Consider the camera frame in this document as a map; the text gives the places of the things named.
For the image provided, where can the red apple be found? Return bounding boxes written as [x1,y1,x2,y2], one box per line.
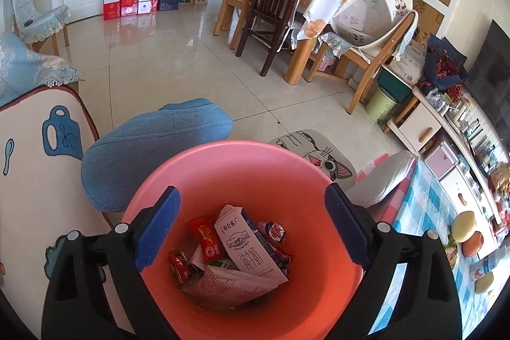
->
[462,230,484,258]

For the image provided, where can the wooden chair with cloth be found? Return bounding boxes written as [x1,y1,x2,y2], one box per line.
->
[306,0,419,114]

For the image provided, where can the blue checkered tablecloth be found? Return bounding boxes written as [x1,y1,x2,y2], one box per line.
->
[370,160,509,339]

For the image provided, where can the pink storage box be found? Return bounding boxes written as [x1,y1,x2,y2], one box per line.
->
[425,141,459,179]

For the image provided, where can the cat face floor mat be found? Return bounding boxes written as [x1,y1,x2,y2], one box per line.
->
[271,129,357,191]

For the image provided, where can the red orange snack bag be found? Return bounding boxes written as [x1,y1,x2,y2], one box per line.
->
[187,217,227,264]

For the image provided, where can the cream cartoon sofa cushion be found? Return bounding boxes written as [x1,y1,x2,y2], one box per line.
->
[1,87,111,336]

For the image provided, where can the pink plastic trash bin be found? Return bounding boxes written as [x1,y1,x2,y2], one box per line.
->
[124,141,362,339]

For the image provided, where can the blue round cushion stool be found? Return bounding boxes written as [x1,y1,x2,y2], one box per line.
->
[80,98,233,212]

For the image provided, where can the yellow pear left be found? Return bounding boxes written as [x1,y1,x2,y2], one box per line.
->
[450,211,476,242]

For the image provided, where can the dining table with cloth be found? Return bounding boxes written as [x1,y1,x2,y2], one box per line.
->
[284,0,353,85]

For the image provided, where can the yellow pear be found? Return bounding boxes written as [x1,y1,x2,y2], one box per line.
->
[450,211,476,242]
[475,271,494,294]

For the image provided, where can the white paper receipt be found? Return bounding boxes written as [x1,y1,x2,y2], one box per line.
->
[182,265,279,308]

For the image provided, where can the black television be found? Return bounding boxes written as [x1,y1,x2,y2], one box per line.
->
[464,20,510,136]

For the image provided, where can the yellow pear right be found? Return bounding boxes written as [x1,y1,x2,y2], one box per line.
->
[475,271,494,294]

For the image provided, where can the dark blue flower bouquet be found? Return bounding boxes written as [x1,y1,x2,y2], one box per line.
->
[419,34,468,95]

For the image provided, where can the white milk carton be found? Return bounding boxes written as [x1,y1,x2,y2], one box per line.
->
[215,205,288,284]

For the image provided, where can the cream TV cabinet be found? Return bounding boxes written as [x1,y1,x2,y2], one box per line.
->
[385,86,504,225]

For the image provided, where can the green waste bin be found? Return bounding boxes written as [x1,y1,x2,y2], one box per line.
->
[366,86,398,122]

